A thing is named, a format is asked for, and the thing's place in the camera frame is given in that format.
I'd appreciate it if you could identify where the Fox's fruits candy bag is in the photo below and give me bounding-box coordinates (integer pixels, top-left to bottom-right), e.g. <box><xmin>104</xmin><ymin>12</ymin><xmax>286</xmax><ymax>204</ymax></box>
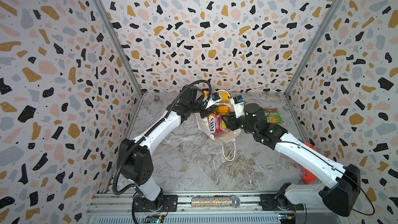
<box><xmin>207</xmin><ymin>114</ymin><xmax>230</xmax><ymax>135</ymax></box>

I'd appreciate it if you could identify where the green corn chips bag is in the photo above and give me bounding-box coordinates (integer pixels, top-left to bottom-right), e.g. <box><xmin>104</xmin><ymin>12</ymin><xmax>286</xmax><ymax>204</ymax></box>
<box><xmin>264</xmin><ymin>108</ymin><xmax>284</xmax><ymax>124</ymax></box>

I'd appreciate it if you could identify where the white printed paper bag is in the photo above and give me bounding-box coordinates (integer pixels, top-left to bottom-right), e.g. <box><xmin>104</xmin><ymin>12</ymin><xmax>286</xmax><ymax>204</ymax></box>
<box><xmin>195</xmin><ymin>89</ymin><xmax>241</xmax><ymax>162</ymax></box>

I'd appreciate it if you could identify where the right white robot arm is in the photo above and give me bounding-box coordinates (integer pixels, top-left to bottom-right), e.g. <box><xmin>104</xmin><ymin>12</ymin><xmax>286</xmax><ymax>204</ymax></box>
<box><xmin>222</xmin><ymin>103</ymin><xmax>361</xmax><ymax>217</ymax></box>

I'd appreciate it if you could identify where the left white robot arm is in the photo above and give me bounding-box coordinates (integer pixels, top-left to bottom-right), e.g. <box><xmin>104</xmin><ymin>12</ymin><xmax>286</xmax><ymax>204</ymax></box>
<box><xmin>112</xmin><ymin>80</ymin><xmax>221</xmax><ymax>202</ymax></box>

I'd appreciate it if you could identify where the yellow snack packet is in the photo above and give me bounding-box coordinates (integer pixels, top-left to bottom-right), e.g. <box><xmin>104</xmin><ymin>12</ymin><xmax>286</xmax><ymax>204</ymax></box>
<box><xmin>213</xmin><ymin>105</ymin><xmax>230</xmax><ymax>115</ymax></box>

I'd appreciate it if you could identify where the glittery cylinder tube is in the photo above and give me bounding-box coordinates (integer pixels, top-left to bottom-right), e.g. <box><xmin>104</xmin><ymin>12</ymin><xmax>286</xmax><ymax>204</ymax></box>
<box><xmin>191</xmin><ymin>196</ymin><xmax>240</xmax><ymax>208</ymax></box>

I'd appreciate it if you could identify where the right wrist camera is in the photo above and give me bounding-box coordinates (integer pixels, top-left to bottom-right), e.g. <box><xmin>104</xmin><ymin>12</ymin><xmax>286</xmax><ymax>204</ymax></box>
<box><xmin>231</xmin><ymin>95</ymin><xmax>245</xmax><ymax>118</ymax></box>

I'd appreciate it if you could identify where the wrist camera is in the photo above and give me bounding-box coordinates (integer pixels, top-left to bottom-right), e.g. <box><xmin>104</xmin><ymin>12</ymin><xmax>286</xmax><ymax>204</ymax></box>
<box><xmin>231</xmin><ymin>95</ymin><xmax>245</xmax><ymax>118</ymax></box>
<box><xmin>206</xmin><ymin>92</ymin><xmax>222</xmax><ymax>108</ymax></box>

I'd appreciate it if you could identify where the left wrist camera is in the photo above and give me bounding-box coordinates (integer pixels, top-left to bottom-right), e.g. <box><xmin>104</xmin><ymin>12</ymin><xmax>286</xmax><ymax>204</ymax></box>
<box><xmin>206</xmin><ymin>92</ymin><xmax>222</xmax><ymax>108</ymax></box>

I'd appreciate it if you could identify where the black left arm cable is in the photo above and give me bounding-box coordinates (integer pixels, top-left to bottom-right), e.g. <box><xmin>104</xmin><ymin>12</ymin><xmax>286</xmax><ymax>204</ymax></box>
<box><xmin>111</xmin><ymin>79</ymin><xmax>212</xmax><ymax>195</ymax></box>

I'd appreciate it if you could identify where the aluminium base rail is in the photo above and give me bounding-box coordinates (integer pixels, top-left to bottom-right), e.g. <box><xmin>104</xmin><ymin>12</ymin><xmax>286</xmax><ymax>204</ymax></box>
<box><xmin>86</xmin><ymin>191</ymin><xmax>349</xmax><ymax>224</ymax></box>

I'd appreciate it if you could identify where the aluminium left corner post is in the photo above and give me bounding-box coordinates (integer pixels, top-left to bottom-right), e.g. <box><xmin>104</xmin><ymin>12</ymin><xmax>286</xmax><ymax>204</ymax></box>
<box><xmin>92</xmin><ymin>0</ymin><xmax>143</xmax><ymax>98</ymax></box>

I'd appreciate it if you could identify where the aluminium corner post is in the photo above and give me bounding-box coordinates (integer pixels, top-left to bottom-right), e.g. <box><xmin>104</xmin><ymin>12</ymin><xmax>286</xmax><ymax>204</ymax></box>
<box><xmin>284</xmin><ymin>0</ymin><xmax>343</xmax><ymax>98</ymax></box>
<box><xmin>92</xmin><ymin>0</ymin><xmax>143</xmax><ymax>98</ymax></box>

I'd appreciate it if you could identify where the aluminium right corner post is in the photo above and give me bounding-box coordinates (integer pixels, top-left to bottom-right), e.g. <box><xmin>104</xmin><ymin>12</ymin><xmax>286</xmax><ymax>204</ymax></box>
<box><xmin>284</xmin><ymin>0</ymin><xmax>343</xmax><ymax>98</ymax></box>

